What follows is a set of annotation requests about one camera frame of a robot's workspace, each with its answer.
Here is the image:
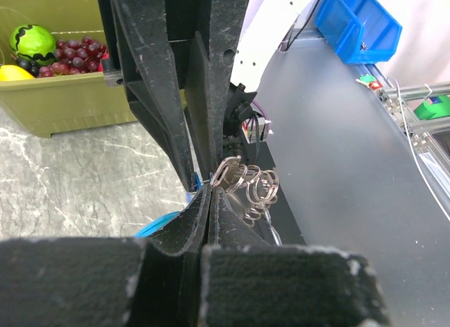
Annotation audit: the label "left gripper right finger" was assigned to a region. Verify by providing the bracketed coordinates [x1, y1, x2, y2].
[200, 188, 390, 326]

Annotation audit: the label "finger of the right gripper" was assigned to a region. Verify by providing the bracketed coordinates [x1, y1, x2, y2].
[185, 0, 249, 176]
[111, 0, 195, 190]

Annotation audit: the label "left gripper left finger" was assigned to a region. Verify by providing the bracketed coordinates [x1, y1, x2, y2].
[1, 184, 212, 326]

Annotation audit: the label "light blue key handle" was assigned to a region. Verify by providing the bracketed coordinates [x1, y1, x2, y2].
[135, 211, 180, 237]

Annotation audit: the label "metal keyring with small rings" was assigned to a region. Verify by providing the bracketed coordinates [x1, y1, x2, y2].
[211, 156, 280, 228]

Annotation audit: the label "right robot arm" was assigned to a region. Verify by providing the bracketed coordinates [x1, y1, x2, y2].
[98, 0, 311, 190]

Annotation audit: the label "purple toy grapes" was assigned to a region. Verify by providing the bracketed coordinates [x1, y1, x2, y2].
[13, 37, 108, 78]

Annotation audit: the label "green toy watermelon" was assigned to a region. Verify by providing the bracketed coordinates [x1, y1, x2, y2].
[9, 24, 56, 65]

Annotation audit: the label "olive green plastic bin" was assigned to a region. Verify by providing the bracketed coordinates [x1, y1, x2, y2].
[1, 0, 136, 138]

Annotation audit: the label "yellow toy lemon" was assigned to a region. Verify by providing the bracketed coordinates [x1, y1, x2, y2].
[0, 65, 34, 82]

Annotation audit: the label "blue plastic storage bin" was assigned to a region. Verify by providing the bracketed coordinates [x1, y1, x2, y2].
[315, 0, 402, 65]

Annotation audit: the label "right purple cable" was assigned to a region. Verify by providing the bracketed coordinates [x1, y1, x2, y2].
[251, 100, 274, 134]

